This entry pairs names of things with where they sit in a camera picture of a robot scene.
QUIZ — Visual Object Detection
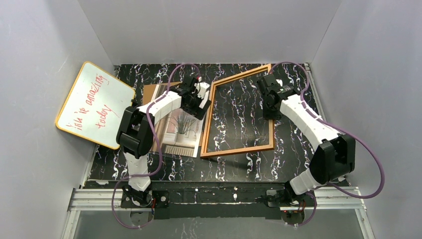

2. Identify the plant photo print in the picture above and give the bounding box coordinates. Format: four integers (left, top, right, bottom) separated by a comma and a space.
150, 83, 207, 158

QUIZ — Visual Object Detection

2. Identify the wooden picture frame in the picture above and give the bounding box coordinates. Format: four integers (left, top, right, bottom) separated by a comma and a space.
201, 64, 275, 158

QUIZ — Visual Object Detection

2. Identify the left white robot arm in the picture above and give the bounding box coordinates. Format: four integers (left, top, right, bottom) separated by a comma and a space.
116, 77, 211, 205

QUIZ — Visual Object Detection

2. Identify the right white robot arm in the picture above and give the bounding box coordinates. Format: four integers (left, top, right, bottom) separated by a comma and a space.
257, 74, 356, 203

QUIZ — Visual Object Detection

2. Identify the brown cardboard backing board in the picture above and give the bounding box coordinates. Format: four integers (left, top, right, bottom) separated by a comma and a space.
142, 84, 203, 148

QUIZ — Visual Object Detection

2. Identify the whiteboard with red writing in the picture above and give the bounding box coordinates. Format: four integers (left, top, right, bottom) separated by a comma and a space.
55, 61, 135, 149

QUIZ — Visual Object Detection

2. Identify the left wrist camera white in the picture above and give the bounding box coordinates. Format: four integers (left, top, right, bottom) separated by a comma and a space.
195, 77, 210, 101

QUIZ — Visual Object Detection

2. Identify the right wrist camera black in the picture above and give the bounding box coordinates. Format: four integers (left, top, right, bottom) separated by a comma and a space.
256, 74, 282, 95

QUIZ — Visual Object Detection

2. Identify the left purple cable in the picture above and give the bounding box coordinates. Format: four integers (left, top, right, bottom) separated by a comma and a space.
111, 63, 202, 230

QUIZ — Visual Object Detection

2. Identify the purple cable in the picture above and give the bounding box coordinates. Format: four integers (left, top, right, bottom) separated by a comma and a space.
268, 61, 385, 228
111, 63, 202, 230

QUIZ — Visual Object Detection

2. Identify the aluminium rail base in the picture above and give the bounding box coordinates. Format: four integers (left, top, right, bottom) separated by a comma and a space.
62, 185, 374, 239

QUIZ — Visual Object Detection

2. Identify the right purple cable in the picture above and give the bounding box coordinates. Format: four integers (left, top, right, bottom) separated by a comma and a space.
268, 61, 385, 228

